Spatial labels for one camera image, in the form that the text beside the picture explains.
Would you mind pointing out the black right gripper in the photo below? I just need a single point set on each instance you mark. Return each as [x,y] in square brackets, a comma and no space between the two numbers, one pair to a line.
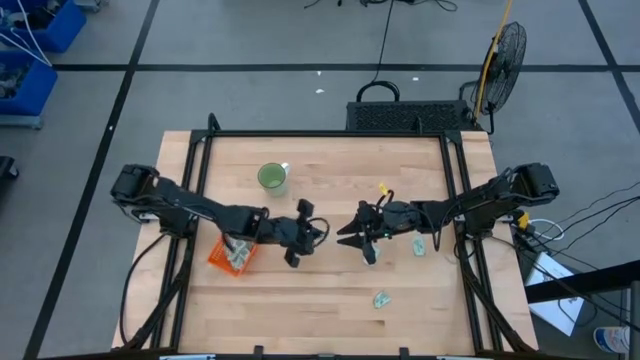
[400,217]

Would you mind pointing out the yellow power plug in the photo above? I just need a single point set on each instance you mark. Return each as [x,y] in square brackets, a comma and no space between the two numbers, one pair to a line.
[523,220]

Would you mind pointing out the white paper sheet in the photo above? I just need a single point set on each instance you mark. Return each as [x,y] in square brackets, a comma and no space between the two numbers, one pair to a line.
[555,315]

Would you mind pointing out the black metal beam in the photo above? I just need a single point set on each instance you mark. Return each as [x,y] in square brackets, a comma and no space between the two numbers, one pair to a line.
[590,281]

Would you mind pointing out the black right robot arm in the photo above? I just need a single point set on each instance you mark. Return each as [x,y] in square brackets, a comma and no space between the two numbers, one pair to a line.
[490,200]

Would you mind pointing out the white plastic bottle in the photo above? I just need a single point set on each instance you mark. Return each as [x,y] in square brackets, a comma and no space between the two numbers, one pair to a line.
[612,340]

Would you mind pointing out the blue plastic storage bin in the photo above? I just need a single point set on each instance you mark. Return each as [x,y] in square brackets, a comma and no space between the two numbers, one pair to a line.
[60,30]
[35,90]

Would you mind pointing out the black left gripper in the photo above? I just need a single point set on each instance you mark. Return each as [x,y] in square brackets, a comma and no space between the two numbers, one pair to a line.
[277,231]

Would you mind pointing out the orange plastic mesh basket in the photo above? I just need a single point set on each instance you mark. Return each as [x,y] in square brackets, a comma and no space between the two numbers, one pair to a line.
[217,257]

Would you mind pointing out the pale green sweetener packet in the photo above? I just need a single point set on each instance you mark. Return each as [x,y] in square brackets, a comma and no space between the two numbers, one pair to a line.
[235,260]
[378,255]
[382,299]
[240,247]
[419,246]

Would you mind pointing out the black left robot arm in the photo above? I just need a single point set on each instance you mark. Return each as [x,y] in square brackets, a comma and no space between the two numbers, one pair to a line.
[200,205]

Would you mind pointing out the black floor fan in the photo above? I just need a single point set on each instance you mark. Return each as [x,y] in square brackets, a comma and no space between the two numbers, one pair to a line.
[505,65]

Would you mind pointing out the black perforated computer case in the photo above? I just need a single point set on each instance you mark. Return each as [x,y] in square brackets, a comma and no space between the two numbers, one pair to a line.
[400,117]

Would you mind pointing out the pale green ceramic mug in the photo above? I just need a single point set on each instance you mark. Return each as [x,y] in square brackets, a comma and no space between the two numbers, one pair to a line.
[272,177]

